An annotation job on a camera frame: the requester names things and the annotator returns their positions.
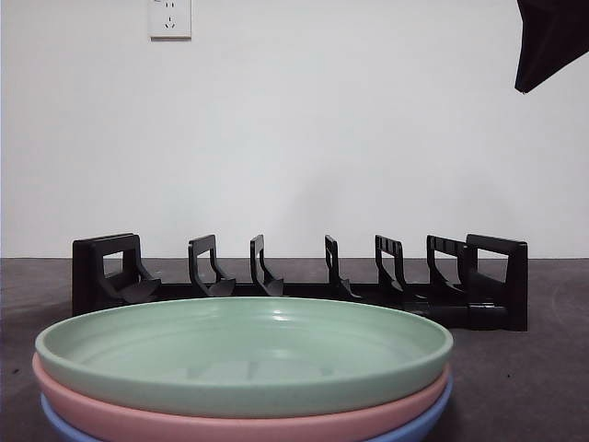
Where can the blue round plate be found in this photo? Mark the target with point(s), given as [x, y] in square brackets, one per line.
[437, 410]

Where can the pink round plate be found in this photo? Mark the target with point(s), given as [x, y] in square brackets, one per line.
[230, 421]

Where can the black plastic dish rack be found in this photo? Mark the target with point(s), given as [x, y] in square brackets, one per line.
[488, 317]

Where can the green round plate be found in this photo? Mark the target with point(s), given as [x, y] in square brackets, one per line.
[230, 350]

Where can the white wall socket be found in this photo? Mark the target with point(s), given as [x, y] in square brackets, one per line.
[170, 20]

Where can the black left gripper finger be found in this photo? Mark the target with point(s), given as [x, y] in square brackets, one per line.
[547, 41]

